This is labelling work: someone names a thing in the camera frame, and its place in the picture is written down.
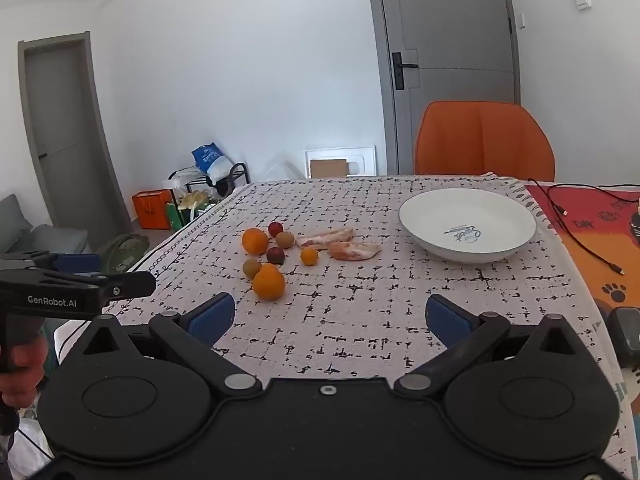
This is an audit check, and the red plum back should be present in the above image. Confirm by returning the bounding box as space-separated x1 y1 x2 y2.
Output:
268 221 284 238

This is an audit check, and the pomelo segment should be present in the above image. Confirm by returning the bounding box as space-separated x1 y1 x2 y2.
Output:
328 242 381 261
296 228 355 250

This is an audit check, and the pomelo segment front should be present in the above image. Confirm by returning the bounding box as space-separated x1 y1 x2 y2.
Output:
328 242 381 261

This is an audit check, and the brown kiwi front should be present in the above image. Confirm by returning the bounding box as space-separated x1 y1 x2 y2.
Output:
242 258 262 281

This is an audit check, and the grey sofa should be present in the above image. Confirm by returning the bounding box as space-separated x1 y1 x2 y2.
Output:
0 194 91 254

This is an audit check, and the orange paper bag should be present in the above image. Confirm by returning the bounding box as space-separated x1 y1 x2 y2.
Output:
131 188 171 230

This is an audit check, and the small tangerine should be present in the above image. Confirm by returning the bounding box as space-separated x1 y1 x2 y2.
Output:
299 247 319 266

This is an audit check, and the black device on mat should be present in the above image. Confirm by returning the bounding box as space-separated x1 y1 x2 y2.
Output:
608 307 640 368

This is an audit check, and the large orange back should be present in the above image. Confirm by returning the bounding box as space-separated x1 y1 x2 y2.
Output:
241 228 270 256

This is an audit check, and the pomelo segment back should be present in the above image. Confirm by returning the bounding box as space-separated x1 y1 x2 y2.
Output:
296 228 355 250

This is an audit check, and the brown kiwi back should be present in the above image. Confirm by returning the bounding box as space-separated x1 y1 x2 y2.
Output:
276 231 295 249

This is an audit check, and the white ceramic plate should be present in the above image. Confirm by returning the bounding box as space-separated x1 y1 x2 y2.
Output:
398 188 537 264

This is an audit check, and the grey door with handle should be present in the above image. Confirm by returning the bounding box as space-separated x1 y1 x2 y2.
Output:
370 0 521 174

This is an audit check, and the dark red plum front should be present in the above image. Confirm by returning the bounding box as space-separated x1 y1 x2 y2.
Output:
266 246 285 266

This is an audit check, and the white black patterned tablecloth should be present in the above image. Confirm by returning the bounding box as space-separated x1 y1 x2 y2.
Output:
8 173 632 480

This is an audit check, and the white framed board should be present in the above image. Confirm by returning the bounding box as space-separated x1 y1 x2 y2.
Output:
305 146 378 178

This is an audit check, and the green backpack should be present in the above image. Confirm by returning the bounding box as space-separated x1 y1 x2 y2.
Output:
98 233 150 274

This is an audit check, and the black metal rack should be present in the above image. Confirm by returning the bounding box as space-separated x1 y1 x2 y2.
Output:
163 162 250 200

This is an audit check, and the person's left hand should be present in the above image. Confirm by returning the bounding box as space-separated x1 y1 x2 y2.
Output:
1 335 49 410

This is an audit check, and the orange chair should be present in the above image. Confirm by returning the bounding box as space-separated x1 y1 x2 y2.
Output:
413 101 555 181

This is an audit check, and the large orange front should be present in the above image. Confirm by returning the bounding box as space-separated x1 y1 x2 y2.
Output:
252 263 286 301

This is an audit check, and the grey left door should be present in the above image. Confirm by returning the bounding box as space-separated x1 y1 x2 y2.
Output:
17 32 132 249

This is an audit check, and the blue white plastic bag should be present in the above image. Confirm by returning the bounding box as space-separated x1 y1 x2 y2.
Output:
192 143 233 183

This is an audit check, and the black usb cable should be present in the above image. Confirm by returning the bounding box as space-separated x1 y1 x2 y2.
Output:
527 178 640 276

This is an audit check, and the orange red cartoon mat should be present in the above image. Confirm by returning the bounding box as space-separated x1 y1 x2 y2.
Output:
526 180 639 327

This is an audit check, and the brown kiwi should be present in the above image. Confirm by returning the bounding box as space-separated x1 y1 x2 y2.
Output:
242 258 262 281
276 231 295 249

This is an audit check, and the large orange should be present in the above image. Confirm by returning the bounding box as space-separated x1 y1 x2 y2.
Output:
241 228 270 256
252 263 286 301

